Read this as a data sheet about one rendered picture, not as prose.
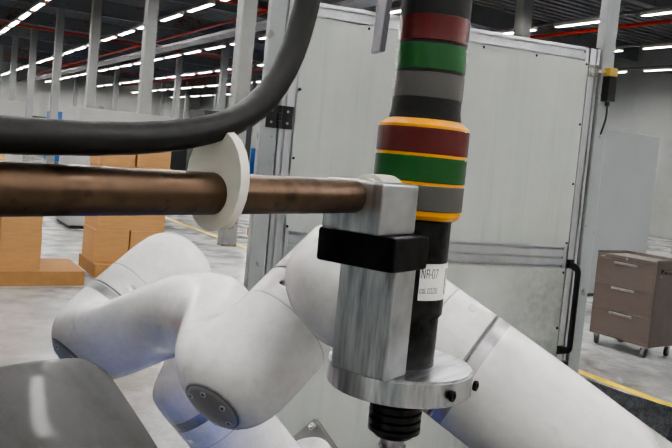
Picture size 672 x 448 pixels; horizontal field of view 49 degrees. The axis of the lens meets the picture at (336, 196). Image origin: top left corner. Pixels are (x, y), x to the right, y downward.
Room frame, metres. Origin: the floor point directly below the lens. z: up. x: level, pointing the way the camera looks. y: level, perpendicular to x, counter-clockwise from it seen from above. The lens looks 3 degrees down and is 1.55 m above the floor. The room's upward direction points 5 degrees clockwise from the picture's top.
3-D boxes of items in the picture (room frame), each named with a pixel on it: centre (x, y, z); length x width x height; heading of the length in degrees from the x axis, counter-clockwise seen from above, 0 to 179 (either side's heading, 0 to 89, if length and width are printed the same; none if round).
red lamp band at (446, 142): (0.35, -0.04, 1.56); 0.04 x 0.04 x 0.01
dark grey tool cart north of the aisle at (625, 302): (6.91, -2.92, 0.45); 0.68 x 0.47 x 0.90; 35
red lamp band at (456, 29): (0.35, -0.04, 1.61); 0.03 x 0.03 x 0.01
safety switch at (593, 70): (2.52, -0.86, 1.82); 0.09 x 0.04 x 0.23; 110
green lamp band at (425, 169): (0.35, -0.04, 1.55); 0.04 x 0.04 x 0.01
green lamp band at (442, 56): (0.35, -0.04, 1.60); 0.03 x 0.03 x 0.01
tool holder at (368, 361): (0.35, -0.03, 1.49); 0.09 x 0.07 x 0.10; 145
